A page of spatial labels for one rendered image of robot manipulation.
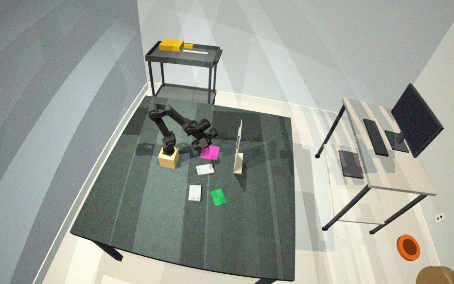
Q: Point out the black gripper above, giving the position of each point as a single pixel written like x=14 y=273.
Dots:
x=212 y=133

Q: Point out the green flat rectangular pad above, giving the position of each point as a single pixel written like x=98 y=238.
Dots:
x=218 y=197

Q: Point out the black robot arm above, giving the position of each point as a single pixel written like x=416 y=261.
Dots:
x=169 y=140

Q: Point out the pink square marking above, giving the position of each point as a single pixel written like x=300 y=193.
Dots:
x=210 y=152

